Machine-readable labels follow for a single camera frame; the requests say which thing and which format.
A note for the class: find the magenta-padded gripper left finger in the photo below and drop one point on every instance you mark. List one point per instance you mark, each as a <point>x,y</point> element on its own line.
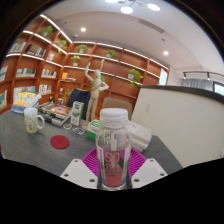
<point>76,171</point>

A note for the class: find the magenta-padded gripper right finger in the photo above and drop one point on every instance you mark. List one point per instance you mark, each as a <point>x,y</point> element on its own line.
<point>148,170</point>

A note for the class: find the clear bottle with pink label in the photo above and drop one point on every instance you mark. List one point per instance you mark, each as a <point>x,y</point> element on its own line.
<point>113,146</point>

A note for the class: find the flat round red coaster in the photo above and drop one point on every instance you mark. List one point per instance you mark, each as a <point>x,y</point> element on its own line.
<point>60,142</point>

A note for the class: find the green and white box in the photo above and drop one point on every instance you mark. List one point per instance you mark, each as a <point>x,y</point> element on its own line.
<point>92,130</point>

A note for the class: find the white partition with dark top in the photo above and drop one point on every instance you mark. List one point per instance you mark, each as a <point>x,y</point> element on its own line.
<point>183,126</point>

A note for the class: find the tall white green carton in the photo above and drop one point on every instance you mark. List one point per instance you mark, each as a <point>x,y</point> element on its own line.
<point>77,113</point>

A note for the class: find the stack of dark books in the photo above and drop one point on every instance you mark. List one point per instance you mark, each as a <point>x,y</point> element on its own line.
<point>56,111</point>

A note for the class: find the yellow striped white mug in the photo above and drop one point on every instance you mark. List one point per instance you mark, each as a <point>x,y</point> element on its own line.
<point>31,121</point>

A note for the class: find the dark chair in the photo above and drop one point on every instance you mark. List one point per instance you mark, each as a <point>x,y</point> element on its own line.
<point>77,100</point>

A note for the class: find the beige chair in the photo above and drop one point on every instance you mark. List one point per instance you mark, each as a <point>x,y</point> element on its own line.
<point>116,103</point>

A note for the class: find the wooden artist mannequin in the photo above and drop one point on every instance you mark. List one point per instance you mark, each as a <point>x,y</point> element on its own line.
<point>95,96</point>

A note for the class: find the stack of colourful books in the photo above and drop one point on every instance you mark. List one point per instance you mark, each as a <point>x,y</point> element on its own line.
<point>25,101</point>

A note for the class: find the wooden shelf unit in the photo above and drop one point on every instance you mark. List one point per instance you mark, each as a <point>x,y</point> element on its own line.
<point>113,70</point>

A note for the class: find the ceiling air vent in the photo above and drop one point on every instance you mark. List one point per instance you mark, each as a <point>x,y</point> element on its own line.
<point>151,25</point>

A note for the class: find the ceiling lights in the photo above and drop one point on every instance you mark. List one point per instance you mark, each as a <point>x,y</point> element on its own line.
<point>126,10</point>

